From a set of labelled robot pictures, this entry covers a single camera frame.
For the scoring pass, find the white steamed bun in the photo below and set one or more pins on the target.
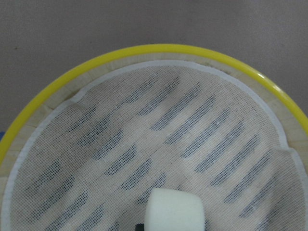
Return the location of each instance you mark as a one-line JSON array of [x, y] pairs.
[[173, 210]]

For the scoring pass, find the yellow bamboo steamer basket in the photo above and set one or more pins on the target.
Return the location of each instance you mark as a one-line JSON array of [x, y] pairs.
[[87, 151]]

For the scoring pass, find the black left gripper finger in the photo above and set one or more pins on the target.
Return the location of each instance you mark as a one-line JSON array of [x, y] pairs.
[[139, 227]]

